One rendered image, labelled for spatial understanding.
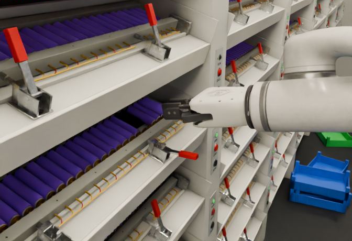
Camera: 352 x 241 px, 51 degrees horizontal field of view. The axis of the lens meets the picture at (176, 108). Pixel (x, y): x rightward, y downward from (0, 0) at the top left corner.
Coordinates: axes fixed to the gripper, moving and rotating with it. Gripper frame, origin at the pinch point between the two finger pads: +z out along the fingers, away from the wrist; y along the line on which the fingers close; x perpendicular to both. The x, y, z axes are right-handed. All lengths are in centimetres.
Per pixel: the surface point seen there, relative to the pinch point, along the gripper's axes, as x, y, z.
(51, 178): 2.0, 24.9, 8.3
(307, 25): 5, -153, 1
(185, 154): 6.6, 5.7, -3.7
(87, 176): 3.5, 21.2, 4.9
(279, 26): -4, -83, -1
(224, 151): 25.7, -35.3, 7.5
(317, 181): 95, -144, 2
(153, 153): 6.6, 6.2, 3.0
